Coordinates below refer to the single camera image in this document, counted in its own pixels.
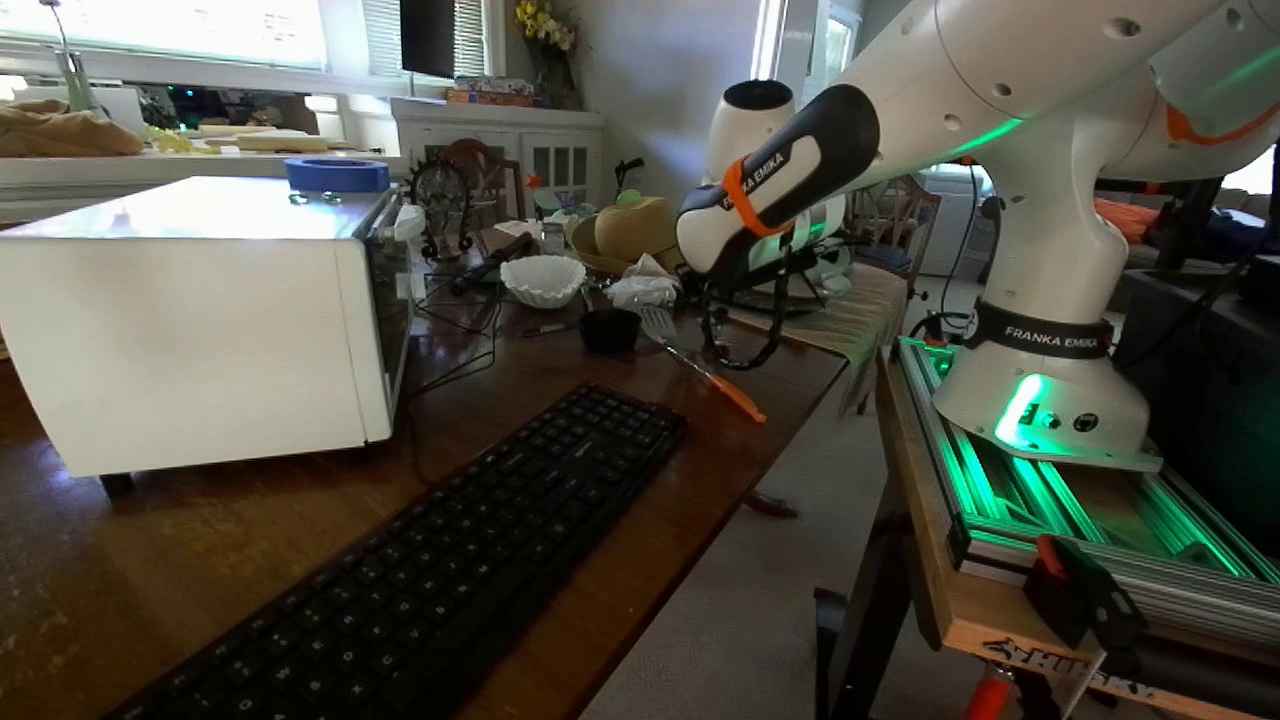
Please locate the white fluted paper bowl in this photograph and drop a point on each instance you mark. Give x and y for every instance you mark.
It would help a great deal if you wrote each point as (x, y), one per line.
(543, 283)

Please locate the crumpled white plastic bag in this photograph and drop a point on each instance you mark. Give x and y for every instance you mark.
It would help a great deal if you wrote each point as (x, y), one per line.
(641, 286)

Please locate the white sideboard cabinet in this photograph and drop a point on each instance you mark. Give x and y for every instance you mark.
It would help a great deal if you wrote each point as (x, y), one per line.
(533, 145)

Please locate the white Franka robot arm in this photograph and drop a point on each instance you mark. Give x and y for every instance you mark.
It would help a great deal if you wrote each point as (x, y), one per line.
(1053, 240)

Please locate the white microwave oven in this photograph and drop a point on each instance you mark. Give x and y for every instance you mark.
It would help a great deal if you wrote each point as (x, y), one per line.
(202, 334)

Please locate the black computer keyboard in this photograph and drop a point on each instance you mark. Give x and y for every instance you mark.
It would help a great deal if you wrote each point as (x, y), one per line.
(441, 572)

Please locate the aluminium robot mounting stand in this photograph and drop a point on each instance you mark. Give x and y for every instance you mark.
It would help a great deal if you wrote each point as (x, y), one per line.
(1053, 535)

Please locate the small black cup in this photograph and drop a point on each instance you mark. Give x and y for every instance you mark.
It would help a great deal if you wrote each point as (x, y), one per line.
(610, 334)

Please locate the yellow flower bouquet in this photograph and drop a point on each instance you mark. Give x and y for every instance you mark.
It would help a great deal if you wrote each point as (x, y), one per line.
(547, 35)

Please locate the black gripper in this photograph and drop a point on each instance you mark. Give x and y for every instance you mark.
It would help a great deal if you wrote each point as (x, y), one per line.
(780, 273)

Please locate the white ceramic figurine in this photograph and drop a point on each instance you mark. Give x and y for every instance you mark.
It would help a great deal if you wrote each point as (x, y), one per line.
(837, 260)

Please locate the black robot control box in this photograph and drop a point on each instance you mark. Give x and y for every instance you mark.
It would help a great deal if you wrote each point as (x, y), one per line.
(1202, 403)

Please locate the tan woven placemat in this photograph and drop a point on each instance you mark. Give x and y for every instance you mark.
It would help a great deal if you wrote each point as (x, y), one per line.
(842, 325)

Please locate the dark carved wooden chair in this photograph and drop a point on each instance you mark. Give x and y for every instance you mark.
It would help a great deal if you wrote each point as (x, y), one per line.
(460, 202)
(900, 223)

